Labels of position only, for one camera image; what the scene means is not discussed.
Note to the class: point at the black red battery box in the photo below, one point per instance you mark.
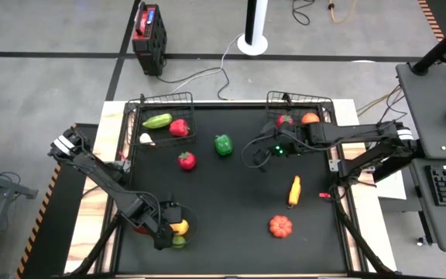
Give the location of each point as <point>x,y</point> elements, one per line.
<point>149,36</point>

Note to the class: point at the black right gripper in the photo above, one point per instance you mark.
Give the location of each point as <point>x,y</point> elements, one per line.
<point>289,141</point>

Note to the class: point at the red bell pepper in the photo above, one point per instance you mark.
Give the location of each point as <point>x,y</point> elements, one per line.
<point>179,128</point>

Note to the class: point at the black monitor pole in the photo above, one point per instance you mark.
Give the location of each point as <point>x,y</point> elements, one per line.
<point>440,48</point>

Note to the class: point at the green bell pepper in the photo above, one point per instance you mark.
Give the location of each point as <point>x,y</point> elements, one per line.
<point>223,145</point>

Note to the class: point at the light green cucumber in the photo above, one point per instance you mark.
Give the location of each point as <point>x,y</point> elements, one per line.
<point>157,121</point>

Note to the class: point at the small red tag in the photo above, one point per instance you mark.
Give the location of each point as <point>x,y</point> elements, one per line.
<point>324,195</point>

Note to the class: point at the green lime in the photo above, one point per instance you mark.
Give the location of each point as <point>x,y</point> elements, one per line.
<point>179,241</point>

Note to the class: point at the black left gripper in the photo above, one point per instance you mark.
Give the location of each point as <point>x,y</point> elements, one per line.
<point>161,232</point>

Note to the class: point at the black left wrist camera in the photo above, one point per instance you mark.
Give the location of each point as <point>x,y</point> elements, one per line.
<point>173,212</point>

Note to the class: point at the black table mat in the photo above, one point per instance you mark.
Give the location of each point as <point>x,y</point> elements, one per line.
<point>227,232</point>

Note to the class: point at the black diagonal strut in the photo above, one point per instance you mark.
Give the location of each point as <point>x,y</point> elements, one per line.
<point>362,246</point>
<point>99,248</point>

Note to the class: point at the white paper sheet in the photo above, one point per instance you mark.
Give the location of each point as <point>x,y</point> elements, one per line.
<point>391,188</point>

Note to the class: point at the black table frame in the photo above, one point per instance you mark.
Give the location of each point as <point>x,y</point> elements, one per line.
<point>227,105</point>

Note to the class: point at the yellow lemon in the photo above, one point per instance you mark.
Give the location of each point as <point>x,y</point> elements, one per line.
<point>180,227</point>

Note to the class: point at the white garlic bulb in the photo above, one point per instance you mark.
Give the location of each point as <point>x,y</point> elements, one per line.
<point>145,138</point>

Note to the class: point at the orange pumpkin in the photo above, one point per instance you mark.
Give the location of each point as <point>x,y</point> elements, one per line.
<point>280,226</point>

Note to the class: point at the orange fruit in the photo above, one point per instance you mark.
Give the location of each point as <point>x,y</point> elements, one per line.
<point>310,118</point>

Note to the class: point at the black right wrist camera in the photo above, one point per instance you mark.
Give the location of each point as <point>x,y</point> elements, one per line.
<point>261,159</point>

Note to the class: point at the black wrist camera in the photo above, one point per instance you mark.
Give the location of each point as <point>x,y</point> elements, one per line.
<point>173,212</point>
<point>261,159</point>

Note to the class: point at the dark red apple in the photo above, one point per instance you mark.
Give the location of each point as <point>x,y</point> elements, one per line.
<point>139,230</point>

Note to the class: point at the grey desk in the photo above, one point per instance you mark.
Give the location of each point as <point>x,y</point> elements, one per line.
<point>432,116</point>

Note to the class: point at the grey metal stand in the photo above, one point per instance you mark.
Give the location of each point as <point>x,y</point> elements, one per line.
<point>6,186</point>

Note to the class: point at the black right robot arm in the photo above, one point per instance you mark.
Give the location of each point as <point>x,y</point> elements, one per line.
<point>362,133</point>

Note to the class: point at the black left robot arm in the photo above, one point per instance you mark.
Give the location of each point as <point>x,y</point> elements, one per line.
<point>103,178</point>

